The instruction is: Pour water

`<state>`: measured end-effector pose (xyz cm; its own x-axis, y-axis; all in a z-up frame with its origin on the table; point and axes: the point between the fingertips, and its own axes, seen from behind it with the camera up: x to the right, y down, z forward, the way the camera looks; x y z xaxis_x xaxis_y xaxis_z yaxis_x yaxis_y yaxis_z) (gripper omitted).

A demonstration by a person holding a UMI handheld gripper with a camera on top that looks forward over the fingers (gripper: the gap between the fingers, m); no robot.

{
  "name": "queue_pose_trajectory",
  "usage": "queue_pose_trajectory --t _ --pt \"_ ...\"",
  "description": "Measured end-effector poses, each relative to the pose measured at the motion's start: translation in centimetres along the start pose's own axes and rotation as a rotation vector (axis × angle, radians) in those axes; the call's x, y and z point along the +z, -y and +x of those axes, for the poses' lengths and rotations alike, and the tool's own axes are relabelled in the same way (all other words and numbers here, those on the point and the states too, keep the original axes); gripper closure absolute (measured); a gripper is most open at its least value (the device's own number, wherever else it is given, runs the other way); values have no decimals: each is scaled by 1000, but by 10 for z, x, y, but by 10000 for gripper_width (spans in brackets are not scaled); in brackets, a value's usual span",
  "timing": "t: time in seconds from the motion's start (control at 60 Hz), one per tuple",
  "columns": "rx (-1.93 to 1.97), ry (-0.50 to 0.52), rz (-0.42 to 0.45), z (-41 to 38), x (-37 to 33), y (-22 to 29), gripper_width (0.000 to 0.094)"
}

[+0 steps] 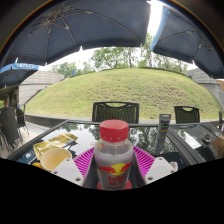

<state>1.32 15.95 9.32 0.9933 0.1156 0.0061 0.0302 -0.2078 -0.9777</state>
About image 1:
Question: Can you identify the small glass ashtray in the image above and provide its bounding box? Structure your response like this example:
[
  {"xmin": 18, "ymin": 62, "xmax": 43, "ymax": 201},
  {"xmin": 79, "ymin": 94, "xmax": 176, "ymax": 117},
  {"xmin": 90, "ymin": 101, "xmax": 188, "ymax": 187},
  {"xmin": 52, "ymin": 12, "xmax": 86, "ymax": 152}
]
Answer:
[{"xmin": 202, "ymin": 132, "xmax": 214, "ymax": 144}]

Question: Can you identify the tan patio umbrella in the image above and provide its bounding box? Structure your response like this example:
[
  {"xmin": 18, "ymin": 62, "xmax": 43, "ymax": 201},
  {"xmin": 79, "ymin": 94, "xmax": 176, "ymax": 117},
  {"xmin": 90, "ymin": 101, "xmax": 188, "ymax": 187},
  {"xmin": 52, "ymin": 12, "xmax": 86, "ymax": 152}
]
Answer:
[{"xmin": 216, "ymin": 78, "xmax": 224, "ymax": 92}]

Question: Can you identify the white tube with colour print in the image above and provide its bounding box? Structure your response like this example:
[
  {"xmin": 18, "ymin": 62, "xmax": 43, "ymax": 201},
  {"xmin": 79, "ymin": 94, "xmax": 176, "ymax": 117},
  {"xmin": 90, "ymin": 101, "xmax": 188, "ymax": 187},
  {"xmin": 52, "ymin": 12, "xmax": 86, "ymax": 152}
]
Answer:
[{"xmin": 152, "ymin": 113, "xmax": 173, "ymax": 156}]

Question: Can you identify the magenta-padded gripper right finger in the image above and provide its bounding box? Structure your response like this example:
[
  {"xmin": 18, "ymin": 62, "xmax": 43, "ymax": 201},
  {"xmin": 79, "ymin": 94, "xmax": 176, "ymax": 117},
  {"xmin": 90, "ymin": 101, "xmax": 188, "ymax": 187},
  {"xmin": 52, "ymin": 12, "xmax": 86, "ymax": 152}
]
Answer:
[{"xmin": 131, "ymin": 145, "xmax": 178, "ymax": 189}]

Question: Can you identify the person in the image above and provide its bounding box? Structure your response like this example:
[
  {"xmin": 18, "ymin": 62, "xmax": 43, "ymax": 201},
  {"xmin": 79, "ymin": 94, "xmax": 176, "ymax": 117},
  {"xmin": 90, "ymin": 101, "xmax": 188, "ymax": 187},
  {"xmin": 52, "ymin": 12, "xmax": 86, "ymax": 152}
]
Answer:
[{"xmin": 0, "ymin": 93, "xmax": 19, "ymax": 145}]

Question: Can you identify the navy patio umbrella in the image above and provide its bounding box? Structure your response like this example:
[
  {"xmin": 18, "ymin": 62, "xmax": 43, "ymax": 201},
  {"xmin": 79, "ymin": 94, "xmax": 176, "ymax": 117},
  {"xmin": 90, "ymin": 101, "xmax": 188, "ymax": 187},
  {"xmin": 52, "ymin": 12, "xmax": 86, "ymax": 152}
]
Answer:
[
  {"xmin": 150, "ymin": 4, "xmax": 224, "ymax": 80},
  {"xmin": 0, "ymin": 0, "xmax": 152, "ymax": 70}
]

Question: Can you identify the black wicker chair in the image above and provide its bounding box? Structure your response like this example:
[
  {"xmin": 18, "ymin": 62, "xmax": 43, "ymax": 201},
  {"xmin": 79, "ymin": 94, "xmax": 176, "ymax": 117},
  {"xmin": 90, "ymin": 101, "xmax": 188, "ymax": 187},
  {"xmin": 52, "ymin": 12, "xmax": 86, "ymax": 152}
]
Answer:
[
  {"xmin": 173, "ymin": 105, "xmax": 201, "ymax": 125},
  {"xmin": 91, "ymin": 101, "xmax": 141, "ymax": 125}
]

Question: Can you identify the yellow foil packet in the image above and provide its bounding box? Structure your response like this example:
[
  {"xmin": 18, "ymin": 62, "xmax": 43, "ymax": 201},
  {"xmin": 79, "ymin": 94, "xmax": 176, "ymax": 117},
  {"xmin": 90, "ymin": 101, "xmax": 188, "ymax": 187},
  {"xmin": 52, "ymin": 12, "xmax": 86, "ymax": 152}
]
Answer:
[
  {"xmin": 32, "ymin": 140, "xmax": 65, "ymax": 161},
  {"xmin": 49, "ymin": 132, "xmax": 79, "ymax": 145}
]

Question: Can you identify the cream cup with yellow handle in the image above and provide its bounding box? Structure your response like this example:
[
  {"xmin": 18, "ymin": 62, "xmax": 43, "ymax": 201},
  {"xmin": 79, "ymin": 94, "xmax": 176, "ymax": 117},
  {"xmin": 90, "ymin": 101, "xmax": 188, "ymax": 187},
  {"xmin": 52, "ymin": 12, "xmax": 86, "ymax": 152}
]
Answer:
[{"xmin": 31, "ymin": 147, "xmax": 73, "ymax": 173}]

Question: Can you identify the clear red-capped drink bottle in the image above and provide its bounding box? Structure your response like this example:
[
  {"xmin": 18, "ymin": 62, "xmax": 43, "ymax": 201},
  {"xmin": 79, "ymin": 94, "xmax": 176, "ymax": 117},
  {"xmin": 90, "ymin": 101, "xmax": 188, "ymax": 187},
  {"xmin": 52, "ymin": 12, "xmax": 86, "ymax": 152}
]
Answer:
[{"xmin": 93, "ymin": 119, "xmax": 135, "ymax": 191}]

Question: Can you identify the blue-trimmed patio umbrella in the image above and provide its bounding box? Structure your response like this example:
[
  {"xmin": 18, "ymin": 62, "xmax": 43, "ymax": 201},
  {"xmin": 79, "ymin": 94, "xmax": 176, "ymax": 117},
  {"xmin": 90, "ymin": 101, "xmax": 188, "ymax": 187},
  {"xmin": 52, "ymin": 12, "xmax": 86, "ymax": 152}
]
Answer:
[{"xmin": 0, "ymin": 61, "xmax": 41, "ymax": 89}]

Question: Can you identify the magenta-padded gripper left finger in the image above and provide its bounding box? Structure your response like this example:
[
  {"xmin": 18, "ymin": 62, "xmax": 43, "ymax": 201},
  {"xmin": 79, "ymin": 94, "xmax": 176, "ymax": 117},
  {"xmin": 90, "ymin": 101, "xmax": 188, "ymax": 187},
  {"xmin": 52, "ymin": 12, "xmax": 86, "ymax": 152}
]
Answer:
[{"xmin": 50, "ymin": 147, "xmax": 100, "ymax": 190}]

